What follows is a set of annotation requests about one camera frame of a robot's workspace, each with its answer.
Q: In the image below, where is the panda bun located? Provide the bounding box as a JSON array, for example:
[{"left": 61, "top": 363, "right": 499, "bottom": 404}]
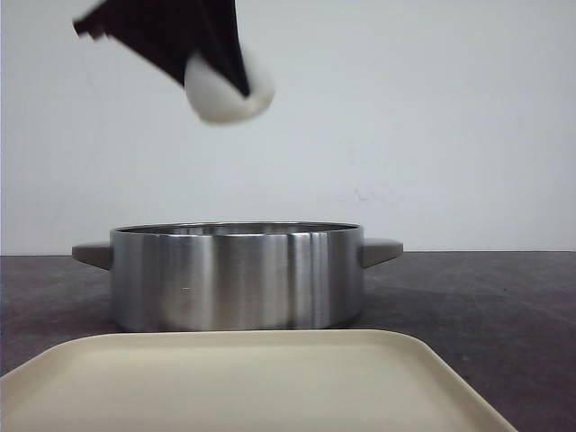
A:
[{"left": 184, "top": 46, "right": 275, "bottom": 124}]

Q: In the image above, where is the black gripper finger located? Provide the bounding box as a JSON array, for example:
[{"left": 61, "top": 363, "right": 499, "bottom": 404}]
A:
[
  {"left": 198, "top": 0, "right": 250, "bottom": 97},
  {"left": 73, "top": 0, "right": 203, "bottom": 86}
]

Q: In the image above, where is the cream plastic tray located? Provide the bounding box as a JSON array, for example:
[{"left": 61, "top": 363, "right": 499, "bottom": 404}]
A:
[{"left": 1, "top": 329, "right": 511, "bottom": 431}]

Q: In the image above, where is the stainless steel steamer pot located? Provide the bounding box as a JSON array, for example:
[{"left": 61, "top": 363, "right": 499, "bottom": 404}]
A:
[{"left": 71, "top": 221, "right": 403, "bottom": 332}]

